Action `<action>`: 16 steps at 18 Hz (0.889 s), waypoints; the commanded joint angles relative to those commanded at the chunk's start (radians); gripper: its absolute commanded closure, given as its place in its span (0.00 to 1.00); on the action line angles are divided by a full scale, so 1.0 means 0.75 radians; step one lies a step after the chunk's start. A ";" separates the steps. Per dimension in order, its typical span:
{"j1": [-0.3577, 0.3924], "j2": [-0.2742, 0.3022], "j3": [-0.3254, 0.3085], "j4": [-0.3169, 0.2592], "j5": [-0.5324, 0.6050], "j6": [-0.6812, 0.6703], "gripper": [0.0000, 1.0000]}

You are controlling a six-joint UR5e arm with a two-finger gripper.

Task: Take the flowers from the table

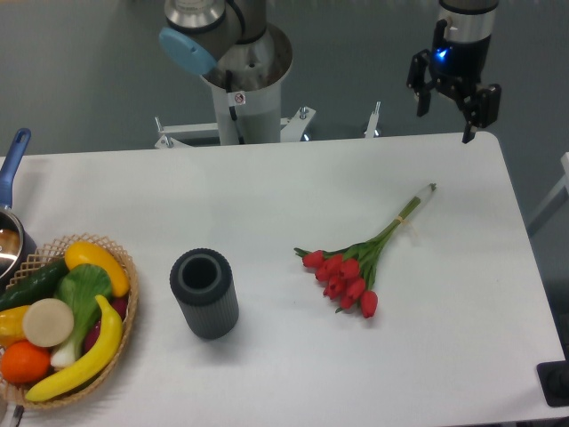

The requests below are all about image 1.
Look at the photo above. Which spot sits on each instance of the beige round disc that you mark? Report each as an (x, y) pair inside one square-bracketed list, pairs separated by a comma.
[(48, 322)]

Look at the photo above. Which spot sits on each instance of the black device at table edge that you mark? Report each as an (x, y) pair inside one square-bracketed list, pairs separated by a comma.
[(553, 378)]

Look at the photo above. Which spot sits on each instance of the grey ribbed vase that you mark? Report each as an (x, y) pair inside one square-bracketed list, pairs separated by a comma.
[(203, 285)]

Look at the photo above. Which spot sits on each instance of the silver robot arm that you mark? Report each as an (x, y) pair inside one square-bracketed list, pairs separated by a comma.
[(244, 59)]

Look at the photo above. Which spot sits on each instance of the red purple vegetable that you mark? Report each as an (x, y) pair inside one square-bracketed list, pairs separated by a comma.
[(120, 305)]

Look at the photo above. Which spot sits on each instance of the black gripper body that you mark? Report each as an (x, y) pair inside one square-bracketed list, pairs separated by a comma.
[(458, 56)]

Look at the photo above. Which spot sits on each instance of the woven wicker basket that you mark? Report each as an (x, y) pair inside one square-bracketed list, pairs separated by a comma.
[(51, 252)]

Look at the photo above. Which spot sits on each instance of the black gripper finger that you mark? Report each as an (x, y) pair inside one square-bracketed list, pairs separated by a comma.
[(481, 110), (416, 81)]

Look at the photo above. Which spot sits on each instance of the green cucumber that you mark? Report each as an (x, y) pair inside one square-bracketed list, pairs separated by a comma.
[(36, 286)]

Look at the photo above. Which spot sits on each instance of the yellow bell pepper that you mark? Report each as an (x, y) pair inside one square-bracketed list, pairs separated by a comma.
[(11, 325)]

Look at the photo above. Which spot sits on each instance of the red tulip bouquet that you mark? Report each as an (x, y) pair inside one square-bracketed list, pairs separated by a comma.
[(349, 274)]

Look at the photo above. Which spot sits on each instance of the orange fruit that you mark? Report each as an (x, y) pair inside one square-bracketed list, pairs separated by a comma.
[(23, 362)]

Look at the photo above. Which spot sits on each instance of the blue handled saucepan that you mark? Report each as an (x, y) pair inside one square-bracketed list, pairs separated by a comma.
[(16, 243)]

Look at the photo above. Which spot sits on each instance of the green bok choy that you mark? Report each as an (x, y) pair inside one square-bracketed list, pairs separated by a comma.
[(78, 290)]

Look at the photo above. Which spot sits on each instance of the yellow banana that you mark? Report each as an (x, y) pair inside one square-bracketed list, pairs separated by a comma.
[(90, 364)]

